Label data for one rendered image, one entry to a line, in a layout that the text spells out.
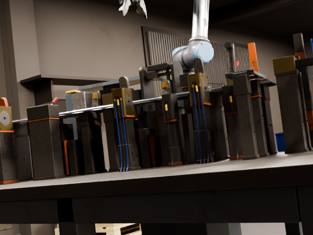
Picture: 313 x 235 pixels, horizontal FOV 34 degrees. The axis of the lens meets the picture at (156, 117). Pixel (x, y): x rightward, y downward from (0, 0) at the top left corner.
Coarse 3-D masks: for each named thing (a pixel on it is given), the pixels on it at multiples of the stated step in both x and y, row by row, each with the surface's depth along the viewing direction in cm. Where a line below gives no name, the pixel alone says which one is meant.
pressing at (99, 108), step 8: (264, 80) 199; (216, 88) 206; (184, 96) 229; (112, 104) 228; (136, 104) 243; (144, 104) 236; (64, 112) 237; (72, 112) 235; (80, 112) 246; (16, 120) 247; (24, 120) 245
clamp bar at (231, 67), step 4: (228, 44) 229; (232, 44) 231; (228, 48) 233; (232, 48) 231; (228, 52) 233; (232, 52) 231; (228, 56) 232; (232, 56) 230; (228, 60) 231; (232, 60) 230; (228, 64) 231; (232, 64) 231; (228, 68) 230; (232, 68) 230; (228, 72) 230; (228, 80) 229
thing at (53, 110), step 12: (36, 108) 229; (48, 108) 226; (36, 120) 229; (48, 120) 226; (36, 132) 229; (48, 132) 226; (36, 144) 229; (48, 144) 226; (60, 144) 231; (36, 156) 228; (48, 156) 226; (60, 156) 230; (36, 168) 228; (48, 168) 226; (60, 168) 229
